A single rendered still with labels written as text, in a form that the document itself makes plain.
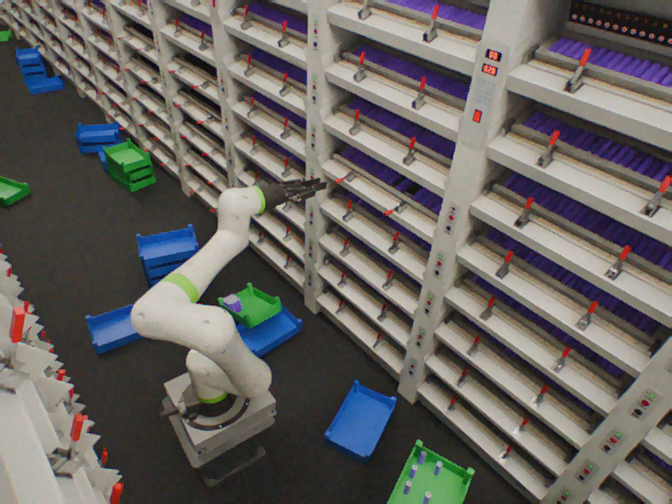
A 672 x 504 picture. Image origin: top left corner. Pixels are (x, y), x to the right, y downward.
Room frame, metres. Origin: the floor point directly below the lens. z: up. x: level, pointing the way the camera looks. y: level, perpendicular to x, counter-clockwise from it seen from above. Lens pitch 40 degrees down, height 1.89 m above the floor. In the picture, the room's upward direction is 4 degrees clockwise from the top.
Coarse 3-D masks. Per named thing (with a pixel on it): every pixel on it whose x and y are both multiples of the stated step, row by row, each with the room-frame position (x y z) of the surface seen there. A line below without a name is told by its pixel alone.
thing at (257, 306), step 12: (252, 288) 1.82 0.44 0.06; (240, 300) 1.77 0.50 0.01; (252, 300) 1.76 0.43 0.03; (264, 300) 1.74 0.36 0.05; (276, 300) 1.63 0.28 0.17; (228, 312) 1.63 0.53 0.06; (240, 312) 1.65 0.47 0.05; (252, 312) 1.63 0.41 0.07; (264, 312) 1.57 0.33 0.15; (276, 312) 1.60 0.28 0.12; (252, 324) 1.50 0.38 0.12
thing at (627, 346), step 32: (480, 224) 1.27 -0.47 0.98; (480, 256) 1.18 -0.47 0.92; (512, 256) 1.14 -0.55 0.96; (544, 256) 1.13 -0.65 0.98; (512, 288) 1.05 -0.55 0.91; (544, 288) 1.04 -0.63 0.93; (576, 288) 1.01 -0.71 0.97; (576, 320) 0.93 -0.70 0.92; (608, 320) 0.91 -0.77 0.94; (640, 320) 0.90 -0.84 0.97; (608, 352) 0.83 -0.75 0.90; (640, 352) 0.82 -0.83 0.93
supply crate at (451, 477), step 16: (416, 448) 0.80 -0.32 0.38; (416, 464) 0.77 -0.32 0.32; (432, 464) 0.77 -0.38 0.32; (448, 464) 0.76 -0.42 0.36; (400, 480) 0.70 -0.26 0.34; (416, 480) 0.72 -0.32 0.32; (432, 480) 0.72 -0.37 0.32; (448, 480) 0.72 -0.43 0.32; (464, 480) 0.72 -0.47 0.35; (400, 496) 0.66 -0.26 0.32; (416, 496) 0.66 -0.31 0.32; (432, 496) 0.67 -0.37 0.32; (448, 496) 0.67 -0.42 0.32; (464, 496) 0.65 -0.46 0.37
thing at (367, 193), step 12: (336, 144) 1.76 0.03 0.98; (348, 144) 1.80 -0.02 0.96; (324, 156) 1.72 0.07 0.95; (324, 168) 1.69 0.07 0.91; (336, 168) 1.68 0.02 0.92; (360, 180) 1.59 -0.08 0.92; (360, 192) 1.54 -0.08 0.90; (372, 192) 1.52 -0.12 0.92; (372, 204) 1.50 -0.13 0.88; (384, 204) 1.45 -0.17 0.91; (396, 204) 1.44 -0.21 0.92; (396, 216) 1.40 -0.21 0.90; (408, 216) 1.38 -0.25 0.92; (420, 216) 1.37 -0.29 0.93; (408, 228) 1.37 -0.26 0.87; (420, 228) 1.32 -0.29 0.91; (432, 228) 1.31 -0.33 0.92; (432, 240) 1.28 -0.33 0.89
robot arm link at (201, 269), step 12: (216, 240) 1.15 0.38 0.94; (228, 240) 1.17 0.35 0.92; (240, 240) 1.20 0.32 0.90; (204, 252) 1.08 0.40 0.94; (216, 252) 1.10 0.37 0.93; (228, 252) 1.13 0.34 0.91; (192, 264) 1.01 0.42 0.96; (204, 264) 1.03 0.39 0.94; (216, 264) 1.06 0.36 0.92; (192, 276) 0.96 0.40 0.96; (204, 276) 0.99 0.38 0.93; (204, 288) 0.97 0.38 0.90
